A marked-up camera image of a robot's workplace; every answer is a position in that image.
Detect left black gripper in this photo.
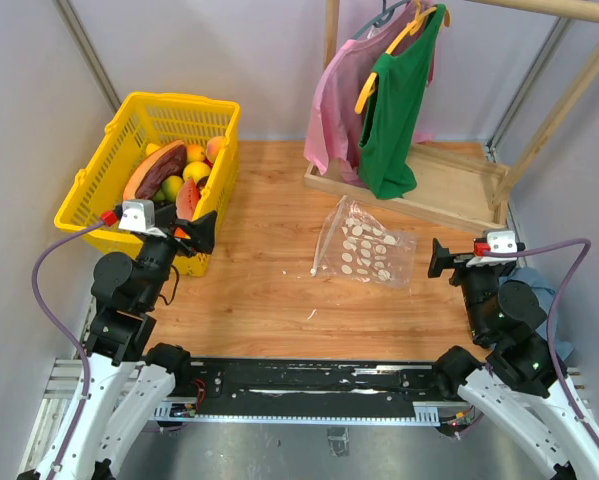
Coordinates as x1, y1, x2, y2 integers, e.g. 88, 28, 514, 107
138, 204, 217, 308

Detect clear zip top bag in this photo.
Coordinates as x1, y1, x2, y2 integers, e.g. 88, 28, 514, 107
310, 196, 417, 288

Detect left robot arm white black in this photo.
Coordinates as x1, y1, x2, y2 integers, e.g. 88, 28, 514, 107
20, 200, 218, 479

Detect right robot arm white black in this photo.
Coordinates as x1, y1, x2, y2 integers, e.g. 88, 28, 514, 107
428, 230, 599, 479

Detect yellow lemon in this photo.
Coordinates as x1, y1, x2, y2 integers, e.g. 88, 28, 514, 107
182, 162, 211, 184

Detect wooden clothes rack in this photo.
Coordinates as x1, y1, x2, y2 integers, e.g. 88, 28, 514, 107
303, 1, 599, 234

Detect orange yellow peach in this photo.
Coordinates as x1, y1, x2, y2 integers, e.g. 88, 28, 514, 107
186, 144, 206, 163

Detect pink orange peach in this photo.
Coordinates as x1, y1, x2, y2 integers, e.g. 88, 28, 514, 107
206, 136, 226, 163

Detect yellow plastic basket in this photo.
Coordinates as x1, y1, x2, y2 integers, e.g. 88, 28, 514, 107
53, 91, 242, 278

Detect blue crumpled cloth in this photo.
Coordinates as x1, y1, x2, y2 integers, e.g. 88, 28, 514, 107
499, 267, 574, 360

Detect pink shirt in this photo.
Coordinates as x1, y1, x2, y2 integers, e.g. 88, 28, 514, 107
304, 2, 416, 186

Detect green shirt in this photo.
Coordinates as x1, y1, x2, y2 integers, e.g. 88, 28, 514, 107
358, 4, 447, 200

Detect yellow clothes hanger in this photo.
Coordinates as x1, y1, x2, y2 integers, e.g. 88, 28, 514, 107
354, 1, 451, 115

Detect grey clothes hanger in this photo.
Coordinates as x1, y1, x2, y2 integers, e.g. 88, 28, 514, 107
352, 0, 410, 40

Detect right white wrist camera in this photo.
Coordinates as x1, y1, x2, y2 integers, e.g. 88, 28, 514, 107
468, 230, 519, 267

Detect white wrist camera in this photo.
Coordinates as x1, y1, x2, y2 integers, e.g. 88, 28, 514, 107
118, 200, 166, 238
468, 230, 519, 267

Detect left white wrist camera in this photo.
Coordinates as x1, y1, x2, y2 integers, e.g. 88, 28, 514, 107
118, 200, 166, 238

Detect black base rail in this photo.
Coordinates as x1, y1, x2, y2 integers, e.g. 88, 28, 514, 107
149, 358, 476, 429

